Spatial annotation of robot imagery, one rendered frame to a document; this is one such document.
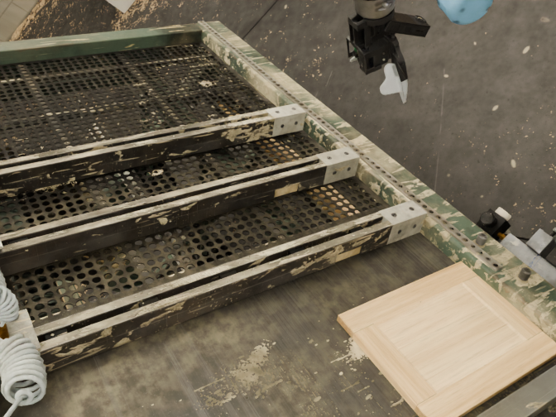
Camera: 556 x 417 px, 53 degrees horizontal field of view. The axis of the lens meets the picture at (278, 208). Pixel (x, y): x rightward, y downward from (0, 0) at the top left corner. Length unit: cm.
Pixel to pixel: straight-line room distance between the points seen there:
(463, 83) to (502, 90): 19
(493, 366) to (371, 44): 72
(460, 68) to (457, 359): 180
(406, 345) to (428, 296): 17
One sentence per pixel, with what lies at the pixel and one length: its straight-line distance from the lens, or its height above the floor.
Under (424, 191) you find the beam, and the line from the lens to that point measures 168.
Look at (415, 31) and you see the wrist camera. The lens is 121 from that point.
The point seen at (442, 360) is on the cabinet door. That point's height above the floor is 111.
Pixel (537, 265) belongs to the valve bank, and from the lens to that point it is 165.
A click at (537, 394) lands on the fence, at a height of 104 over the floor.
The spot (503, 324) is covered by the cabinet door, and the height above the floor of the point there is 94.
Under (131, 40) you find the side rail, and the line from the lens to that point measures 237.
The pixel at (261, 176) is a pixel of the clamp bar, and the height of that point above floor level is 118.
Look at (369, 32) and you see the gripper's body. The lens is 115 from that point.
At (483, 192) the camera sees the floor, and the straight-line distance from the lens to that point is 255.
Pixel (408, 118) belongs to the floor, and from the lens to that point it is 282.
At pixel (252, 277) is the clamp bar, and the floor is 135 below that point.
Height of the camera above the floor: 232
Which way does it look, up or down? 50 degrees down
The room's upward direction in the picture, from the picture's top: 63 degrees counter-clockwise
